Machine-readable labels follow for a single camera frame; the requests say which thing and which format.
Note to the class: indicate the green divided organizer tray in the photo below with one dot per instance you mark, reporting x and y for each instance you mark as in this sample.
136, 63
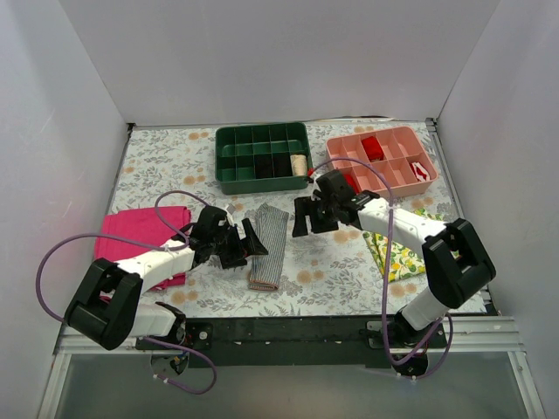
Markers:
235, 148

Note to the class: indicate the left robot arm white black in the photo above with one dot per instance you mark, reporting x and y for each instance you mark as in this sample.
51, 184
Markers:
107, 309

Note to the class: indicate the lemon print folded cloth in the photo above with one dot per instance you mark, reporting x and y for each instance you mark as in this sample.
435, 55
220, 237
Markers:
404, 259

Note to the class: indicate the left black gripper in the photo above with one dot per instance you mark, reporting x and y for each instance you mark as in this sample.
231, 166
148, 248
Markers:
238, 248

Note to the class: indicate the beige rolled sock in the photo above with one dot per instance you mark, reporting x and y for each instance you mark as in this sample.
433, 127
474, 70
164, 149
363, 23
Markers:
299, 165

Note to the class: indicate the grey striped boxer underwear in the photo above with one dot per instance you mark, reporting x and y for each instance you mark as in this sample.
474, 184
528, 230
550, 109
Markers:
271, 229

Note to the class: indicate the red rolled cloth upper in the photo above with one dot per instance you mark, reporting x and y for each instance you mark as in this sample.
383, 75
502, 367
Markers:
372, 148

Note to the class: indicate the black rolled cloth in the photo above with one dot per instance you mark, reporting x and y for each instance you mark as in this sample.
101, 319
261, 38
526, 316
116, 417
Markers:
263, 166
282, 165

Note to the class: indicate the pink folded cloth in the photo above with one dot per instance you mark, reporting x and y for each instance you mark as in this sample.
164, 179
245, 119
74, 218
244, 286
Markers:
140, 225

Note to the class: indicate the black metal base rail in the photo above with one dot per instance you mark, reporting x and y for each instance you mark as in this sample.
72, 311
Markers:
289, 341

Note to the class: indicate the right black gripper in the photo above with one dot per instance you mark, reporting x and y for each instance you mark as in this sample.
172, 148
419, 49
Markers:
318, 214

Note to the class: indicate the pink divided organizer tray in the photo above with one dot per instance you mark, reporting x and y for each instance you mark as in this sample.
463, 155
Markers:
393, 174

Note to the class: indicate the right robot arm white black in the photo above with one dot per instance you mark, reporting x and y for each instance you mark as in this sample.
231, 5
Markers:
456, 262

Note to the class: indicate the red rolled cloth lower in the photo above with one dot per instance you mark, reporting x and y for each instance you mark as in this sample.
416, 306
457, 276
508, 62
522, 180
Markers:
351, 182

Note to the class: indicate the red white rolled cloth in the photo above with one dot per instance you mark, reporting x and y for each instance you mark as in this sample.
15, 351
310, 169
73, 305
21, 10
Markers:
420, 172

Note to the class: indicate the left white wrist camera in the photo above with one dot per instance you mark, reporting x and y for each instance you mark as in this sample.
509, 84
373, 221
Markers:
229, 215

